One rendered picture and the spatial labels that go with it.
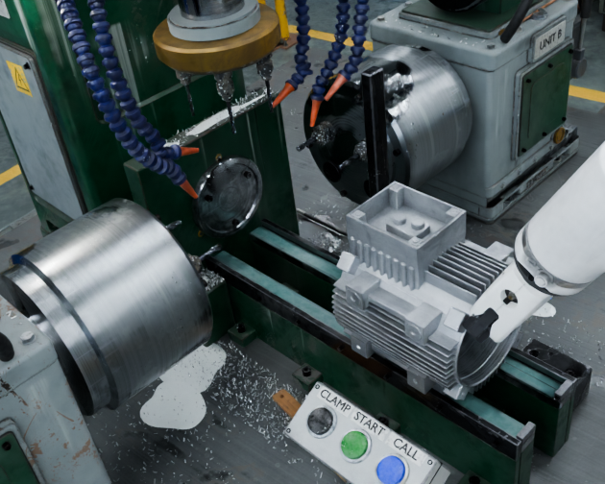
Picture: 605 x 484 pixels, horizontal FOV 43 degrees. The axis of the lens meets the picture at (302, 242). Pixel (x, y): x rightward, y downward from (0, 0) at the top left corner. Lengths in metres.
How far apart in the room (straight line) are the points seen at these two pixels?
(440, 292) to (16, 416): 0.52
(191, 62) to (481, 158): 0.64
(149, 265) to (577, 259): 0.54
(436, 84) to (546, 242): 0.65
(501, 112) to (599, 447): 0.62
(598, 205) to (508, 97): 0.80
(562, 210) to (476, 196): 0.83
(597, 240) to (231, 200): 0.75
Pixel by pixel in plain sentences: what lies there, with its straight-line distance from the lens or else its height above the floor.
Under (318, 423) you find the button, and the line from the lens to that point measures 0.87.
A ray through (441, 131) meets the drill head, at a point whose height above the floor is 1.07.
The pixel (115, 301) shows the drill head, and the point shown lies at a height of 1.12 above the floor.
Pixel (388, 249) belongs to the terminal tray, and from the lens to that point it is 0.99.
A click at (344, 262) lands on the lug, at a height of 1.08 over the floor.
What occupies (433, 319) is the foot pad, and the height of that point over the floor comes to 1.07.
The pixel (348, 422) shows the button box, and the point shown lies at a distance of 0.86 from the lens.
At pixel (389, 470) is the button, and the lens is 0.83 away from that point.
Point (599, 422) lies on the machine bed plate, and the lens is 1.24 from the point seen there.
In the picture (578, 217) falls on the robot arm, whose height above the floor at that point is 1.32.
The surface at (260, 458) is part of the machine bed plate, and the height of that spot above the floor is 0.80.
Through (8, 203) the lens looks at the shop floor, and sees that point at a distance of 3.57.
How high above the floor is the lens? 1.74
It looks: 37 degrees down
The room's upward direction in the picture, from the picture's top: 8 degrees counter-clockwise
